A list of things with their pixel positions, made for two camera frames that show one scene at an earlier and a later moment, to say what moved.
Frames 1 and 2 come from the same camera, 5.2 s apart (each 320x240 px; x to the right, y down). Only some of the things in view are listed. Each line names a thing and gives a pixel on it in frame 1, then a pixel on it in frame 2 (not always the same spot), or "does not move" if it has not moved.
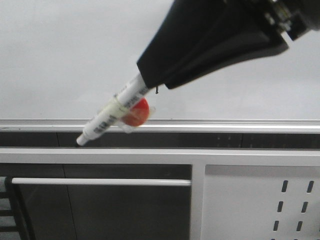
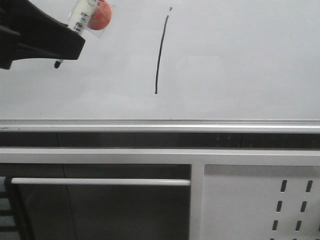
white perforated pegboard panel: (261, 202) does not move
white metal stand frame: (198, 158) does not move
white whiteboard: (63, 62) does not move
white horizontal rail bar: (105, 181) does not move
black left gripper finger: (194, 32) to (27, 30)
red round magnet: (138, 114) to (100, 16)
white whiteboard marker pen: (114, 113) to (84, 9)
